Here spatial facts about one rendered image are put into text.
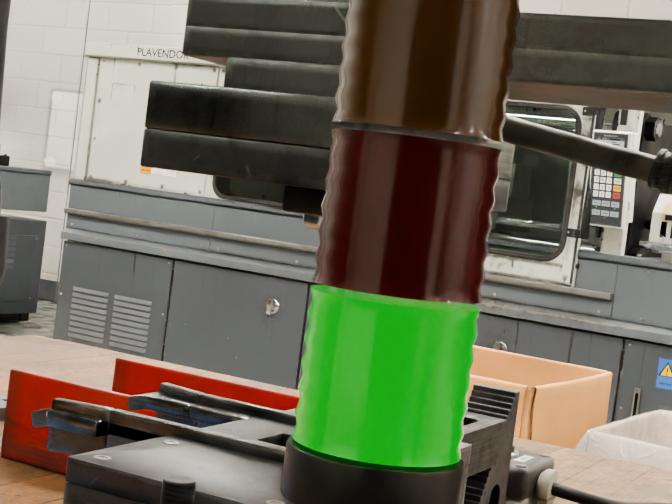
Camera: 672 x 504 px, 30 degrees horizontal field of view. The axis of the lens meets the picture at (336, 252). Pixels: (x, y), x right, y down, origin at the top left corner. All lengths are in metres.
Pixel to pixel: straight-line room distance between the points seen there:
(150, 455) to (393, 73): 0.31
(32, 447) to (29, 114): 8.86
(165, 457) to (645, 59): 0.25
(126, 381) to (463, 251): 0.70
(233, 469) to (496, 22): 0.30
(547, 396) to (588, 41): 2.42
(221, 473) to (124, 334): 5.90
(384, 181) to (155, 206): 6.05
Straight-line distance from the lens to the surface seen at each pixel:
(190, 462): 0.53
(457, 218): 0.26
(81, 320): 6.60
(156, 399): 0.67
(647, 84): 0.48
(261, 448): 0.56
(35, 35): 9.73
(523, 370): 3.40
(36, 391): 0.85
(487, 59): 0.27
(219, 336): 6.06
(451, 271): 0.26
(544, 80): 0.49
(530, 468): 0.90
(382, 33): 0.26
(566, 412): 3.01
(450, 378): 0.27
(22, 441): 0.86
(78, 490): 0.52
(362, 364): 0.26
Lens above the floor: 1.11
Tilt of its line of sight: 3 degrees down
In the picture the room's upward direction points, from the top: 7 degrees clockwise
